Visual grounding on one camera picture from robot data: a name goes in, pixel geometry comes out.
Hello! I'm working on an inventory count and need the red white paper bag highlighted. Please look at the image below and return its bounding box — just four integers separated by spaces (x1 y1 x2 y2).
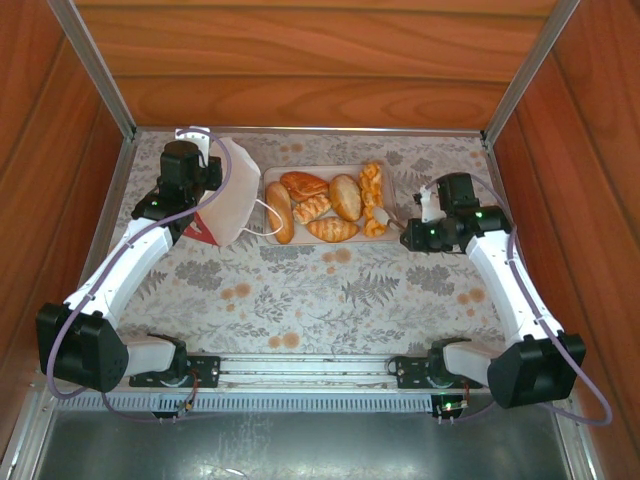
183 135 284 247

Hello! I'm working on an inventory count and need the small twisted orange pastry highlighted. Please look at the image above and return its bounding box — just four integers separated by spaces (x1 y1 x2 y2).
362 206 390 239

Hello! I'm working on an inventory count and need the long twisted orange pastry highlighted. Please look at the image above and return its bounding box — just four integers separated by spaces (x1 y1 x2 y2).
358 161 385 209

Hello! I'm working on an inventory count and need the long golden bread roll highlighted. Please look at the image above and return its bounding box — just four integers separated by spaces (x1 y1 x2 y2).
264 180 296 245

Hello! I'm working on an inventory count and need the oval crusty bread roll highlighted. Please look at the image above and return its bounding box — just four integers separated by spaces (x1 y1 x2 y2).
327 173 363 223

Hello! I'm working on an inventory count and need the golden croissant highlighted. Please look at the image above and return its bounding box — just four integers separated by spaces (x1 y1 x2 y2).
305 216 361 244

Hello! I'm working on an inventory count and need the brown glazed pastry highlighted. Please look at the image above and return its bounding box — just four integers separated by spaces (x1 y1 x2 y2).
279 170 330 203

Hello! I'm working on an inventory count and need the braided golden pastry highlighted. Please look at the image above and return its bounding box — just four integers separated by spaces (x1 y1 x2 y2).
292 193 333 226

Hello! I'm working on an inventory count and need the pink rectangular tray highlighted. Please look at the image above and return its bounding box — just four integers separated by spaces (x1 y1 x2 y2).
262 163 400 246

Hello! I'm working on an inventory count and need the floral tablecloth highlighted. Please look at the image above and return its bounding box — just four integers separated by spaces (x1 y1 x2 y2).
59 130 551 357

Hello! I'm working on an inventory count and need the small board with green light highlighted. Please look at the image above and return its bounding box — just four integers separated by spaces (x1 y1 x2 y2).
432 394 471 426

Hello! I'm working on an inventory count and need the aluminium base beam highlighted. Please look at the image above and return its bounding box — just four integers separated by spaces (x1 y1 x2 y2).
30 351 574 396

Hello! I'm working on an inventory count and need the small connector board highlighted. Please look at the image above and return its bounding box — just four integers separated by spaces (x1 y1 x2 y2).
152 399 197 426

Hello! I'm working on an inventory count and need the grey metal panel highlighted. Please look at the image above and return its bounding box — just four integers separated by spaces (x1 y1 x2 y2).
29 394 594 480

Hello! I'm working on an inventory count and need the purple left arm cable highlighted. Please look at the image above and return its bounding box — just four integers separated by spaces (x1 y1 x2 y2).
45 128 234 425

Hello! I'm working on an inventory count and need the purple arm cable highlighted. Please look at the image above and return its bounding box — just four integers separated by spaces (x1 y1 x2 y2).
438 172 614 427
45 128 234 425

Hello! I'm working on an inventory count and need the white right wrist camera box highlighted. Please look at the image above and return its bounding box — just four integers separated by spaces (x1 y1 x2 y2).
413 185 442 224

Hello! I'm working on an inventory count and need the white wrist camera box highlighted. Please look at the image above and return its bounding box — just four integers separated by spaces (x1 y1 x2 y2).
174 127 215 157
413 185 442 224

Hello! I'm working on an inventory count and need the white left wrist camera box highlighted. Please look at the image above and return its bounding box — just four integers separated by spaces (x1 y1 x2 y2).
174 127 215 157

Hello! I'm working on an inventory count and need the aluminium side rail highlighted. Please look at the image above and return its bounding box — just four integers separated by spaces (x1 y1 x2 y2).
55 137 137 351

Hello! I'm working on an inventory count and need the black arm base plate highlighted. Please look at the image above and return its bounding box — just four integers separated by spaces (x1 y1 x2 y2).
128 353 222 389
393 354 485 390

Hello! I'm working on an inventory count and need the aluminium frame post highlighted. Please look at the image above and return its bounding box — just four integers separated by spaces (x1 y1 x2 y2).
47 0 137 144
480 0 582 146

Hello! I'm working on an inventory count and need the grey slotted cable duct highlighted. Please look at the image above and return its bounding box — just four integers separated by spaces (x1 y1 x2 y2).
49 392 556 415

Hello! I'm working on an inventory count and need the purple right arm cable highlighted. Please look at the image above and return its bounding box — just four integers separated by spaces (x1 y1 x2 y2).
438 172 614 427

